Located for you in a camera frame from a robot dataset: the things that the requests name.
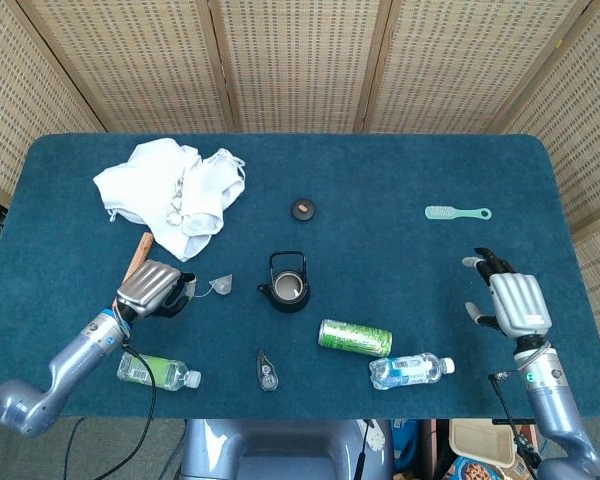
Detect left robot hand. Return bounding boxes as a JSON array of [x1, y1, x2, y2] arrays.
[[115, 259, 198, 320]]

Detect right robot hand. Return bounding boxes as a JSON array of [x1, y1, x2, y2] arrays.
[[462, 247, 553, 341]]

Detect tea bag with string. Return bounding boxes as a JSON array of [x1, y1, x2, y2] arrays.
[[186, 273, 234, 300]]

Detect black teapot with handle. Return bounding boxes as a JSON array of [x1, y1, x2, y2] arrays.
[[257, 250, 312, 315]]

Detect white cloth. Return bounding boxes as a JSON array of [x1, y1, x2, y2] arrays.
[[92, 137, 247, 263]]

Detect black teapot lid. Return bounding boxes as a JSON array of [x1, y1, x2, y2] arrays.
[[289, 198, 317, 222]]

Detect wooden stick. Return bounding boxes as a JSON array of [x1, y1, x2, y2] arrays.
[[110, 232, 155, 312]]

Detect green label water bottle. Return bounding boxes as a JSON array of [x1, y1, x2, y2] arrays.
[[116, 351, 202, 392]]

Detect mint green brush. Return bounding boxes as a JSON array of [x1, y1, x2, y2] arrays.
[[424, 205, 493, 222]]

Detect blue label water bottle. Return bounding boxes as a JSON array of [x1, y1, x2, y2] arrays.
[[368, 352, 457, 392]]

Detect blue carpet table mat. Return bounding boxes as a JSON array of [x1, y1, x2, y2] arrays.
[[0, 132, 600, 420]]

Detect beige takeaway box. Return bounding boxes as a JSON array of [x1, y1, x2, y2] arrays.
[[448, 418, 519, 469]]

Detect correction tape dispenser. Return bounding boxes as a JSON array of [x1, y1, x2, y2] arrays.
[[255, 348, 281, 393]]

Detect green energy drink can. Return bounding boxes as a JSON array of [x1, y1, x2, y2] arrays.
[[317, 318, 394, 358]]

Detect cookie box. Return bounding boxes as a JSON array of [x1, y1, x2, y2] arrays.
[[447, 455, 506, 480]]

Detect blue package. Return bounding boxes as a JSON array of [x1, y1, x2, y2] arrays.
[[390, 418, 422, 472]]

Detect blue-grey robot torso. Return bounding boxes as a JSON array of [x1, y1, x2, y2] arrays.
[[180, 418, 396, 480]]

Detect woven bamboo folding screen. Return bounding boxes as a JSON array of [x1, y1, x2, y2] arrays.
[[0, 0, 600, 326]]

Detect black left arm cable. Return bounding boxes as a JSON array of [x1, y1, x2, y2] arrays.
[[121, 339, 159, 480]]

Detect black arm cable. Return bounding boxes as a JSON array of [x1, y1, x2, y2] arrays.
[[121, 339, 159, 480], [487, 371, 539, 480]]

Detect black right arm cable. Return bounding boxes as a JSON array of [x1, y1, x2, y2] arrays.
[[487, 371, 539, 480]]

